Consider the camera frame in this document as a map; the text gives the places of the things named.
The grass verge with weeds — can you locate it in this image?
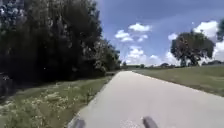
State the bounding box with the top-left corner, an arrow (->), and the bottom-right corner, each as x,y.
0,74 -> 117,128

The broad dark tree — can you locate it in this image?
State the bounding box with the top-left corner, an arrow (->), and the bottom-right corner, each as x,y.
170,31 -> 198,68

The mown grass field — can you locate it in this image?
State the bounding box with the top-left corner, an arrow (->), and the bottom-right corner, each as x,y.
132,63 -> 224,98

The tall tree with spreading crown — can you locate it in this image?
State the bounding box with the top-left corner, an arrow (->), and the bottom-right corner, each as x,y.
189,30 -> 216,67

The dense wood of trees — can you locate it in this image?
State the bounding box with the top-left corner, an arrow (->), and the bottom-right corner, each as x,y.
0,0 -> 122,98

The distant row of trees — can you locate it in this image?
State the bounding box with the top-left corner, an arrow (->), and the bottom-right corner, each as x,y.
120,60 -> 178,70

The pale concrete path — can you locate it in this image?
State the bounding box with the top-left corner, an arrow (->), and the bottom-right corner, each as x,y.
66,70 -> 224,128

